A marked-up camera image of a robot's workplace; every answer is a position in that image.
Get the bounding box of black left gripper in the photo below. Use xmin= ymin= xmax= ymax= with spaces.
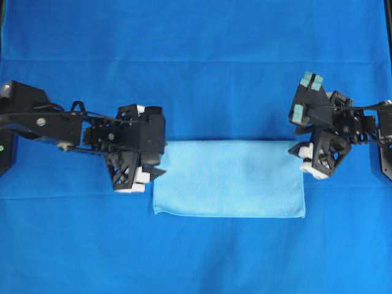
xmin=83 ymin=104 xmax=166 ymax=194

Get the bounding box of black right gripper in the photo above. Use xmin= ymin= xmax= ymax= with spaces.
xmin=288 ymin=91 xmax=374 ymax=179

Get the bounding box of light blue towel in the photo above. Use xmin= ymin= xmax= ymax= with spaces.
xmin=153 ymin=140 xmax=306 ymax=219

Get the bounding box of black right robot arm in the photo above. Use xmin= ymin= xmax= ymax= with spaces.
xmin=289 ymin=86 xmax=391 ymax=179

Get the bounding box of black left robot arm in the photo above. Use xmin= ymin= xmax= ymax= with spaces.
xmin=1 ymin=80 xmax=167 ymax=193

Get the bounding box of dark blue table cloth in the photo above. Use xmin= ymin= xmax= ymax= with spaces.
xmin=1 ymin=1 xmax=391 ymax=293

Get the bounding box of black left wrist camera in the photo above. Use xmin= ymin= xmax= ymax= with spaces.
xmin=140 ymin=107 xmax=166 ymax=165

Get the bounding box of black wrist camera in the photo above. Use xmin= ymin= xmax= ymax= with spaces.
xmin=288 ymin=71 xmax=333 ymax=127
xmin=140 ymin=107 xmax=166 ymax=165

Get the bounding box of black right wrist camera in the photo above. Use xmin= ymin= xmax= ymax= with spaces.
xmin=288 ymin=71 xmax=333 ymax=127

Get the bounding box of black left camera cable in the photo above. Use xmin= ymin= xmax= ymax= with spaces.
xmin=30 ymin=100 xmax=148 ymax=126

